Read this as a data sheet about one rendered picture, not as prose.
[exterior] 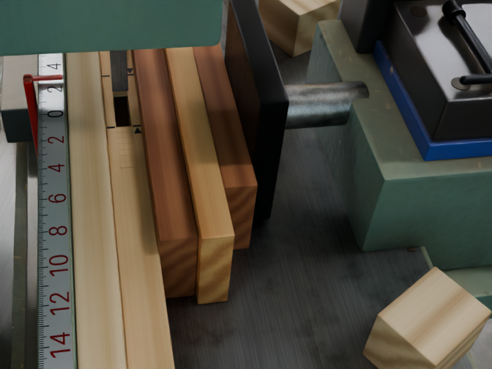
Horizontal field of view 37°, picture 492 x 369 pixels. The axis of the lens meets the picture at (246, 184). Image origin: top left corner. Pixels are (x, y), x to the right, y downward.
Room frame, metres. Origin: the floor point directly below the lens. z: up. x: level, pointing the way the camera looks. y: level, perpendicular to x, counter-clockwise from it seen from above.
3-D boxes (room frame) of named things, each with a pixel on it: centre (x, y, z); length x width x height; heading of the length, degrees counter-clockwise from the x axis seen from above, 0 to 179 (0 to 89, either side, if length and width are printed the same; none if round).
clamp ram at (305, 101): (0.32, -0.03, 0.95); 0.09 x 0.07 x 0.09; 16
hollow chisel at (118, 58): (0.32, 0.08, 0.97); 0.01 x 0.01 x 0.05; 16
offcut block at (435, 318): (0.20, -0.10, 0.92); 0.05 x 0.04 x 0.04; 138
